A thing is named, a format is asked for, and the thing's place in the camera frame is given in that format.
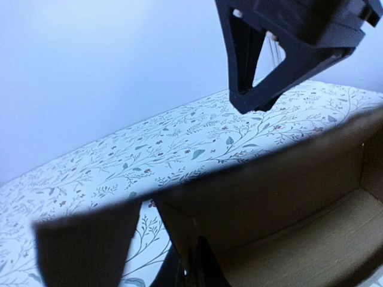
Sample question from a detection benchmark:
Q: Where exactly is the right aluminium corner post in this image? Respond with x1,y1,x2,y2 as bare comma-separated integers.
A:
267,38,282,68

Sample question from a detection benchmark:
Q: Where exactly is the floral patterned table mat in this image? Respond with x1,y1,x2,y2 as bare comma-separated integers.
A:
1,81,382,286

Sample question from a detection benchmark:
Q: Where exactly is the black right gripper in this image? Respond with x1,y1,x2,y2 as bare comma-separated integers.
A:
215,0,382,114

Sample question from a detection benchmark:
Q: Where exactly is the brown cardboard box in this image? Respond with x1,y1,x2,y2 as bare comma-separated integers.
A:
34,107,382,286

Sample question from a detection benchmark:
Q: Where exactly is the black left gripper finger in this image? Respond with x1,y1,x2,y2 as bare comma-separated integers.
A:
151,236,230,286

